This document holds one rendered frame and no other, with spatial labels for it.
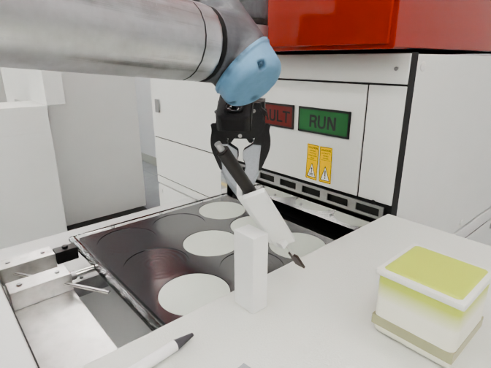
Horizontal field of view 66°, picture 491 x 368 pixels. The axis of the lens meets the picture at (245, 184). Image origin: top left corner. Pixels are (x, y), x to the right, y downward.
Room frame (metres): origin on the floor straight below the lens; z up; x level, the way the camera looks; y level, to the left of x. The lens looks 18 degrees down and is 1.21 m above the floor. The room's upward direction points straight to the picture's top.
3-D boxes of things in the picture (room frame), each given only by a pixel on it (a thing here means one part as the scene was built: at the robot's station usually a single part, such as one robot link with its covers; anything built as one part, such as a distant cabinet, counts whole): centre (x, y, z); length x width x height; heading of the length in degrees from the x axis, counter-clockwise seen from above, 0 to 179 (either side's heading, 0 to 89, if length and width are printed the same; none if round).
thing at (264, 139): (0.56, -0.01, 1.09); 0.05 x 0.02 x 0.09; 86
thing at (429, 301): (0.29, -0.17, 1.00); 0.07 x 0.07 x 0.07; 42
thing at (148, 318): (0.48, 0.20, 0.90); 0.38 x 0.01 x 0.01; 41
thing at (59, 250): (0.57, 0.31, 0.90); 0.04 x 0.02 x 0.03; 131
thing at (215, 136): (0.56, 0.03, 1.09); 0.05 x 0.02 x 0.09; 86
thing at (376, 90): (0.89, 0.02, 1.02); 0.82 x 0.03 x 0.40; 41
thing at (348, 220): (0.75, -0.09, 0.89); 0.44 x 0.02 x 0.10; 41
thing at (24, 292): (0.47, 0.30, 0.89); 0.08 x 0.03 x 0.03; 131
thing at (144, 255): (0.60, 0.06, 0.90); 0.34 x 0.34 x 0.01; 41
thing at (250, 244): (0.35, -0.02, 1.03); 0.06 x 0.04 x 0.13; 131
